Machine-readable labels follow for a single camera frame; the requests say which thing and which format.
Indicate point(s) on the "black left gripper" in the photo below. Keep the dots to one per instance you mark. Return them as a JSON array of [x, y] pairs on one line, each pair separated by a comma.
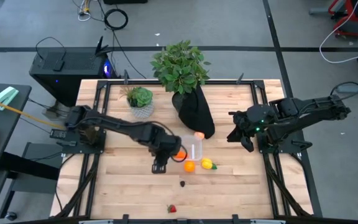
[[166, 144]]

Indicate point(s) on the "tall leafy green plant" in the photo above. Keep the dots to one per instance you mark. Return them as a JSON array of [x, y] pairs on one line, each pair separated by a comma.
[[179, 67]]

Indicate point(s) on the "black computer tower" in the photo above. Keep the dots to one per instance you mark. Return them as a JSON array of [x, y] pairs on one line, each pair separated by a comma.
[[67, 71]]

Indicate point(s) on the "red toy strawberry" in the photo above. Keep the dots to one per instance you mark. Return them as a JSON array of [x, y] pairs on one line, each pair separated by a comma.
[[172, 209]]

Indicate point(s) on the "black side table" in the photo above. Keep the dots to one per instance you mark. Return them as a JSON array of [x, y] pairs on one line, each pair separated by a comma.
[[2, 124]]

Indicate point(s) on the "pink toy peach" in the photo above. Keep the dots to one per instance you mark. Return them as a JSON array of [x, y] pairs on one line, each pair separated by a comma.
[[199, 135]]

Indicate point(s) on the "black plant pot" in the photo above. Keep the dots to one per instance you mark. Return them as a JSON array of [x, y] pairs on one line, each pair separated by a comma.
[[197, 115]]

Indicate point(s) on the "clear plastic tupperware container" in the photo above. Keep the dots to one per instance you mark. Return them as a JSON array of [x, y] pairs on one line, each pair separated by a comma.
[[194, 149]]

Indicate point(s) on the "small green succulent plant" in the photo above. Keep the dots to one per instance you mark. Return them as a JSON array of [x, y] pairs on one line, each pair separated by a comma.
[[140, 96]]

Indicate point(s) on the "orange toy fruit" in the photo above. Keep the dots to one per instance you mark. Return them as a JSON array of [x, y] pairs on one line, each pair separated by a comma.
[[189, 166]]

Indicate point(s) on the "black table frame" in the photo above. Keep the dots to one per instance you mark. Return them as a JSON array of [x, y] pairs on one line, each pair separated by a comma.
[[228, 82]]

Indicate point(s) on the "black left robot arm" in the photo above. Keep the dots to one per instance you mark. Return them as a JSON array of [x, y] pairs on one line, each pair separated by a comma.
[[117, 126]]

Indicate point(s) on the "black toy blackberry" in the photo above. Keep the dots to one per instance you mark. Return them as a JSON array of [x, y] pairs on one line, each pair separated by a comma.
[[182, 183]]

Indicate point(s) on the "red chair base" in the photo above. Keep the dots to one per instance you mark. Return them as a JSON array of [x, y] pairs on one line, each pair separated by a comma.
[[350, 9]]

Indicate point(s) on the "orange toy carrot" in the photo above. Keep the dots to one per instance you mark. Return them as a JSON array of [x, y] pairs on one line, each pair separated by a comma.
[[181, 155]]

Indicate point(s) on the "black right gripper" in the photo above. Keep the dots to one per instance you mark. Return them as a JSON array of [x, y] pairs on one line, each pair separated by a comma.
[[255, 119]]

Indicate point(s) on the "mint green stapler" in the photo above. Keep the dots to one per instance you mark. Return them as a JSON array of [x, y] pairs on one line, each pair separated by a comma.
[[6, 96]]

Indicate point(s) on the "black power brick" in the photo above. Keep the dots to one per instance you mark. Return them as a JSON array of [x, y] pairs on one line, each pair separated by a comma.
[[57, 133]]

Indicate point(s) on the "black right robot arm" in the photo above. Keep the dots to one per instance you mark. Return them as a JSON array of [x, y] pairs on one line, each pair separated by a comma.
[[315, 109]]

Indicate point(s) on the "yellow toy pineapple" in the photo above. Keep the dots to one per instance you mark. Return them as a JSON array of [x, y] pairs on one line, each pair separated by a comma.
[[207, 163]]

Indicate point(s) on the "white triangle-patterned pot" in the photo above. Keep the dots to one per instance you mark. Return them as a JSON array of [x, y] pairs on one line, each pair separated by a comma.
[[142, 112]]

